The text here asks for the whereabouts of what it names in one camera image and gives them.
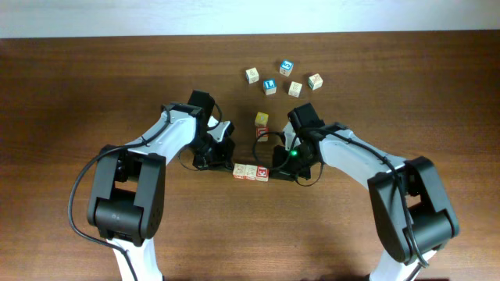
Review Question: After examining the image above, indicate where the red letter E block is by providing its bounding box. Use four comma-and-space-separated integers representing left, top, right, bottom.
255, 166, 270, 182

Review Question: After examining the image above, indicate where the green edged wooden block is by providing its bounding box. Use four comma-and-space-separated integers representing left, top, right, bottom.
308, 73, 323, 91
233, 163, 246, 180

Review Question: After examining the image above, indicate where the plain wooden picture block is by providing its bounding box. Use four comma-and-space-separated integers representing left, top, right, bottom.
245, 165, 258, 180

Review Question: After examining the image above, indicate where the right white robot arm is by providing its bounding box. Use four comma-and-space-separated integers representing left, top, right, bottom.
270, 103, 459, 280

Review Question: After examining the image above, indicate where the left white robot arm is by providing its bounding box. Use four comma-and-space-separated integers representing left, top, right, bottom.
87, 91, 234, 280

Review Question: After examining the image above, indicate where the red letter U block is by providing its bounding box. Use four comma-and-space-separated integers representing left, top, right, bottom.
256, 126, 269, 142

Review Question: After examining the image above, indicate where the yellow wooden block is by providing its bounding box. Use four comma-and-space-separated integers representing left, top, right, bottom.
255, 112, 269, 127

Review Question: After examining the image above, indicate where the plain wooden block centre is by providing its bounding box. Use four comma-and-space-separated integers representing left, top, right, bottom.
288, 81, 302, 98

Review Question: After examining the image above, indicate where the blue letter L block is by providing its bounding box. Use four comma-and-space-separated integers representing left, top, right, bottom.
263, 79, 277, 95

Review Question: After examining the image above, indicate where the plain wooden block far left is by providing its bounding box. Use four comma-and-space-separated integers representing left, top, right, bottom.
245, 67, 259, 84

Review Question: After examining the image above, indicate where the blue number five block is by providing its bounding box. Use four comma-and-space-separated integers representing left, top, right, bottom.
279, 60, 294, 76

